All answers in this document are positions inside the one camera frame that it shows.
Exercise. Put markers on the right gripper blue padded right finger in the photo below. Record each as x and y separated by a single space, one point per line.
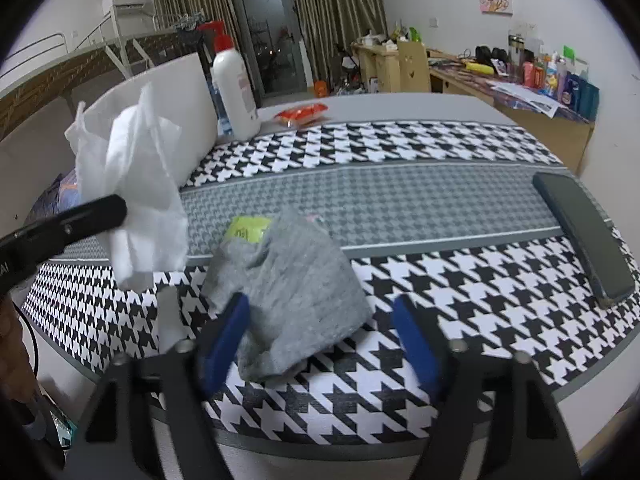
419 335

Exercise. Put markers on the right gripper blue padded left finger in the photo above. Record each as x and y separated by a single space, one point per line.
218 343

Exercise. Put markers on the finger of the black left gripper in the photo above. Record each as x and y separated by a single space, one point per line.
24 249

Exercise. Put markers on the grey knitted cloth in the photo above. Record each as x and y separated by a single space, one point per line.
304 296

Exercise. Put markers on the white tissue paper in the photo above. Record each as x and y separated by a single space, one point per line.
133 162

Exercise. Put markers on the person's left hand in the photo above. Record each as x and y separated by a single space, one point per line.
17 379

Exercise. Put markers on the blue plaid quilt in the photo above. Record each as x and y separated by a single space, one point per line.
60 195

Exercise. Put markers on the houndstooth table cloth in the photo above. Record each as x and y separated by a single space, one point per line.
444 212

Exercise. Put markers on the metal bunk bed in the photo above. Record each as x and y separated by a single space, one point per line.
48 69

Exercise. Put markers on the black smartphone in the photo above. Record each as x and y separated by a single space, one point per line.
600 255

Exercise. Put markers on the white foam box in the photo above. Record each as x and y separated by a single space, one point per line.
54 139

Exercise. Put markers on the white red pump bottle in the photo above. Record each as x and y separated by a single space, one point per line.
232 91

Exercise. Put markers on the red snack packet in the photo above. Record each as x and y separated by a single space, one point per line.
301 115

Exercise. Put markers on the white air conditioner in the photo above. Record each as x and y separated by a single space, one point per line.
127 6

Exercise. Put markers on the wooden desk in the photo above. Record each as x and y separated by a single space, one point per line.
566 133

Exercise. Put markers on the orange bag on floor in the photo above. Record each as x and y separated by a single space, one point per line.
321 89

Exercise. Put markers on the wooden smiley chair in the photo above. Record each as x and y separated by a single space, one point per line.
413 66

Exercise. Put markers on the glass balcony door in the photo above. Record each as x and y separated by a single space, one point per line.
271 43

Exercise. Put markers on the right olive curtain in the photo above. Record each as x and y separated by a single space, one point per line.
327 24

